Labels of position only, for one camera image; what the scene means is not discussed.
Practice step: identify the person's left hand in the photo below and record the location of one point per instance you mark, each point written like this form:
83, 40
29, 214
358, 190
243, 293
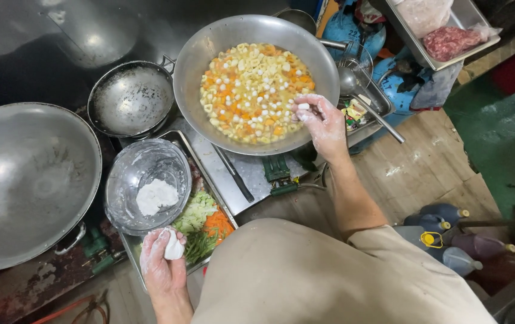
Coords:
160, 270

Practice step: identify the person's right hand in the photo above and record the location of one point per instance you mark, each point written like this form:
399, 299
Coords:
327, 128

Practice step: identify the person's left fingers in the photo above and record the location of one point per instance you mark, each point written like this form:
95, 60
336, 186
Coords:
157, 236

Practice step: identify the white dough lump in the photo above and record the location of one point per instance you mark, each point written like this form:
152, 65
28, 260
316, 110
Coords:
174, 249

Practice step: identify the small white dough ball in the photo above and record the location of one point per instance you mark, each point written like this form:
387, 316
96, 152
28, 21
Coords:
303, 106

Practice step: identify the white dough mass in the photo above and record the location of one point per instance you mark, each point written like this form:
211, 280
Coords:
156, 196

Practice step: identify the cut green beans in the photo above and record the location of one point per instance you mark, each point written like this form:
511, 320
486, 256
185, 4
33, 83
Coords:
199, 246

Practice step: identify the chopped green cabbage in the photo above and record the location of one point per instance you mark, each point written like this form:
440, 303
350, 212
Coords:
196, 211

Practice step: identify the shredded orange carrots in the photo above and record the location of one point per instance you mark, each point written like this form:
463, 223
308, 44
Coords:
219, 224

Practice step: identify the green gas valve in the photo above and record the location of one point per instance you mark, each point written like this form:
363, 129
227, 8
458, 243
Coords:
276, 170
95, 246

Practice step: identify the steel vegetable tray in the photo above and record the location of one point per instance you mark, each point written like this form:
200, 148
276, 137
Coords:
223, 209

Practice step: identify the steel mixing bowl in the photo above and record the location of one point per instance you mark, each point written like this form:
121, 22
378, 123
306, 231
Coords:
149, 162

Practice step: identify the steel stove top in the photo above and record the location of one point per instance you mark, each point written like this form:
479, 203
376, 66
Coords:
250, 168

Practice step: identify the small dark steel wok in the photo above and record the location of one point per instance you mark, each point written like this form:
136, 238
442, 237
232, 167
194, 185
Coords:
131, 99

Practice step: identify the large empty steel wok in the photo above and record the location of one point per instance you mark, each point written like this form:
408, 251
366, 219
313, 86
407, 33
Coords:
27, 180

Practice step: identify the person's beige shirt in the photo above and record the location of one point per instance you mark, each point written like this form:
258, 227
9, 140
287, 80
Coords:
307, 274

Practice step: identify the steel wok with soup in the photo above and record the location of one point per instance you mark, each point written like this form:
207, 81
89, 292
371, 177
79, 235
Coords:
194, 67

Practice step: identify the soup of pasta and carrots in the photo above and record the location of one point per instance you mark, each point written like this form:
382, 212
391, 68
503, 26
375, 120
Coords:
253, 90

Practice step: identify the yellow seasoning packets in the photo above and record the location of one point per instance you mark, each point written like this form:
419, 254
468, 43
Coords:
354, 114

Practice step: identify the steel ladle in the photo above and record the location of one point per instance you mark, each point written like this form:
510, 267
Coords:
376, 118

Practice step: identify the small steel pot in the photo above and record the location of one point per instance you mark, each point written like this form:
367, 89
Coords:
295, 19

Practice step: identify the small steel tray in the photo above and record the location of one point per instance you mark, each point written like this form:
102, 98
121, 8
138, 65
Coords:
379, 104

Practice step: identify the dark blue bottle yellow cap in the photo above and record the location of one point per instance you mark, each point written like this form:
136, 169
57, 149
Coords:
426, 222
444, 211

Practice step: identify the blue gas cylinder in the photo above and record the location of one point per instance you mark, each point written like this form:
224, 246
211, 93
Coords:
394, 92
345, 29

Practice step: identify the clear bottle white cap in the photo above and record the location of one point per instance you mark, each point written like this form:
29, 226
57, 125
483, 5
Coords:
458, 261

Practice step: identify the grey cloth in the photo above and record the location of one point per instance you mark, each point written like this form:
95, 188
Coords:
437, 87

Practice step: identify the purple bottle yellow cap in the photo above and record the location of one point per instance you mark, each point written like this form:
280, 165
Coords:
480, 245

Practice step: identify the bag of pale meat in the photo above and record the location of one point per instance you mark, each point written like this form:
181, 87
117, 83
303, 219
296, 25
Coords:
424, 13

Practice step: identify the bag of red minced meat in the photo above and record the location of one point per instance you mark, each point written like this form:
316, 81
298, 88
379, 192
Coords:
449, 42

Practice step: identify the steel meat tray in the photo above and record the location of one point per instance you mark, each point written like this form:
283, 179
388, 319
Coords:
464, 13

